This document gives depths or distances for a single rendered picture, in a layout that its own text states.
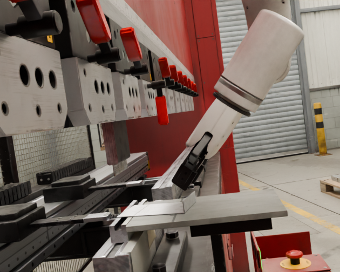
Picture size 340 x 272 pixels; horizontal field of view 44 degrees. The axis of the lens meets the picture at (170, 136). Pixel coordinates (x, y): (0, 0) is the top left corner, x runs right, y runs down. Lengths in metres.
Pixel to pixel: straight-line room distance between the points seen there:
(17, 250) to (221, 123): 0.48
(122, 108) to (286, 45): 0.28
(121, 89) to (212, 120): 0.16
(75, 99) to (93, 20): 0.09
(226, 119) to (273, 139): 8.05
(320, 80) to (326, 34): 0.93
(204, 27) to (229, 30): 5.68
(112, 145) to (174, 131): 2.21
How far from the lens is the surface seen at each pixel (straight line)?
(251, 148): 8.60
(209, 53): 2.94
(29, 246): 0.97
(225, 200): 0.81
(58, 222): 0.83
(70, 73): 0.50
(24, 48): 0.38
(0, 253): 0.87
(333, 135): 9.33
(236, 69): 0.71
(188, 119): 2.93
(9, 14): 0.37
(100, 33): 0.50
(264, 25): 0.72
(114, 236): 0.75
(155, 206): 0.83
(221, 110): 0.71
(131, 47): 0.69
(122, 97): 0.69
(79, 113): 0.50
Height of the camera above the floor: 1.18
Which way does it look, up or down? 3 degrees down
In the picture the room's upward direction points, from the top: 8 degrees counter-clockwise
